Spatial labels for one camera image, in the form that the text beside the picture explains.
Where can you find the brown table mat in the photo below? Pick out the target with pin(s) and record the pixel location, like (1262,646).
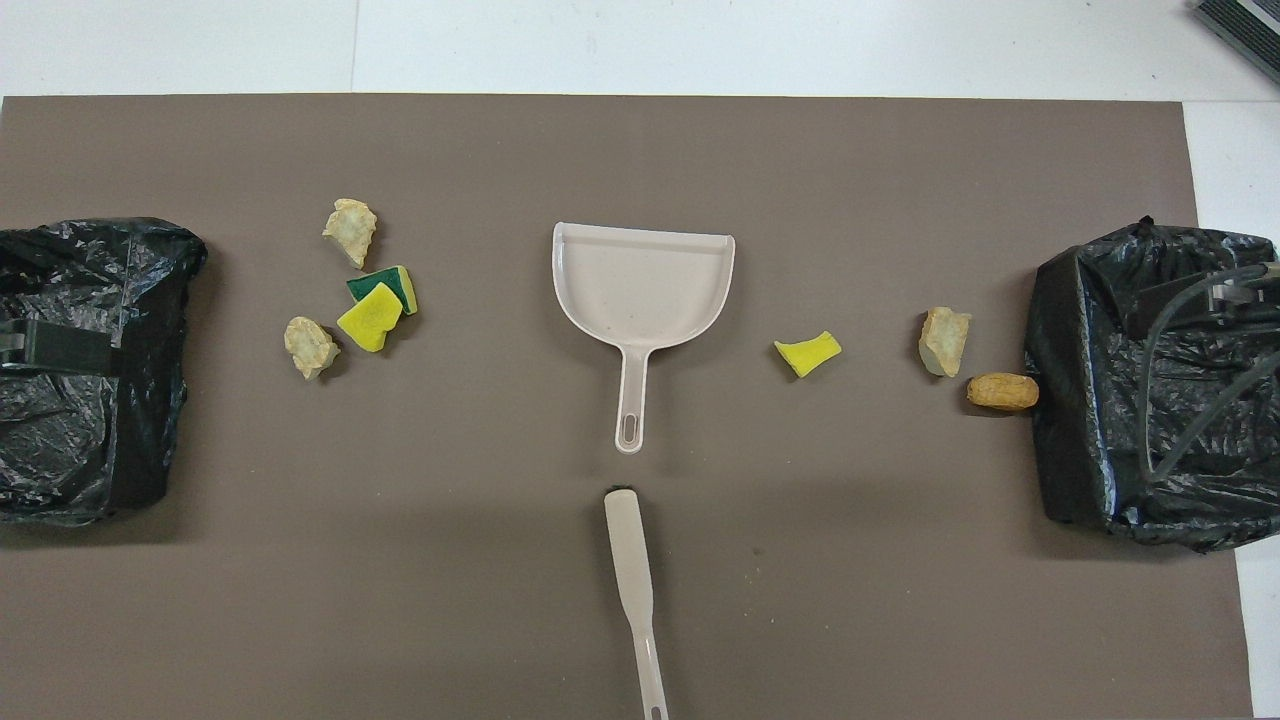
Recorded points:
(640,150)

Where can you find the orange-brown bread roll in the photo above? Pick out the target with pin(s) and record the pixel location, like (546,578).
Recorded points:
(1002,391)

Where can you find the beige hand brush black bristles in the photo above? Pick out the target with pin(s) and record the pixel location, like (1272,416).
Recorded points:
(628,550)

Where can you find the beige plastic dustpan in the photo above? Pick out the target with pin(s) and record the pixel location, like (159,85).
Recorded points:
(640,290)

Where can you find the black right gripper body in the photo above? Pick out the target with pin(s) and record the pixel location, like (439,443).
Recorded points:
(1175,305)

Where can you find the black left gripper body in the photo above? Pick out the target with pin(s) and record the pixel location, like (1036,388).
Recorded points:
(65,350)

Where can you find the small yellow sponge wedge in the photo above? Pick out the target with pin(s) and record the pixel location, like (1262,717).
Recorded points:
(805,353)

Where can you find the beige foam chunk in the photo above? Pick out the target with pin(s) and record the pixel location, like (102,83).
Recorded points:
(945,340)
(350,230)
(310,347)

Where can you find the dark ribbed panel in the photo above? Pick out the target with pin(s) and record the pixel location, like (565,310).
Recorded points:
(1245,25)

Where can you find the yellow sponge with green pad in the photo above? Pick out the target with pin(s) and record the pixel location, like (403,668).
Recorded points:
(385,284)

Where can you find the bin lined with black bag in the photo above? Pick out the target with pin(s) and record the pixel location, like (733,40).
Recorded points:
(1080,400)
(100,450)

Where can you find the plain yellow sponge block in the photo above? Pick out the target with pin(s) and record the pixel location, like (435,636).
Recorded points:
(368,320)

